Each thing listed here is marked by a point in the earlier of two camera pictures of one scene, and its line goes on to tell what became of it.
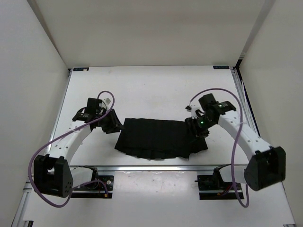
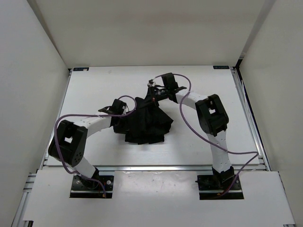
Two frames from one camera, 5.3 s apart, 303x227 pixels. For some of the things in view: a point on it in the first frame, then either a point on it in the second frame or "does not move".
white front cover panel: (163, 196) does not move
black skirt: (159, 139) -> (146, 124)
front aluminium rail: (172, 168) does not move
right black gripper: (191, 122) -> (152, 93)
